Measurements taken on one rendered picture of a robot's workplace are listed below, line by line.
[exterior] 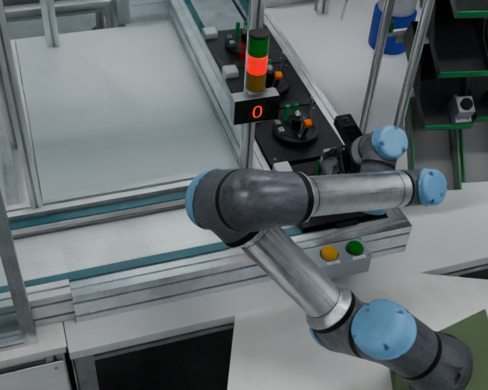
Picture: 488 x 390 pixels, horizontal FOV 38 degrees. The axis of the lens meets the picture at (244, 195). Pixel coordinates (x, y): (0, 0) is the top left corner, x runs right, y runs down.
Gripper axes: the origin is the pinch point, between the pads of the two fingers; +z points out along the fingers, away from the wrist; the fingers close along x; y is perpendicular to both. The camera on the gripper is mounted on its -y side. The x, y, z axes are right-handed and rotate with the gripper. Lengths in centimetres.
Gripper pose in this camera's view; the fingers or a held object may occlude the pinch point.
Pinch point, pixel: (332, 155)
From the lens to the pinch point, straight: 191.1
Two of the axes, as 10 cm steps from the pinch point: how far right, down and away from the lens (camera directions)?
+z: -2.4, 1.0, 9.6
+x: 9.5, -1.8, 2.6
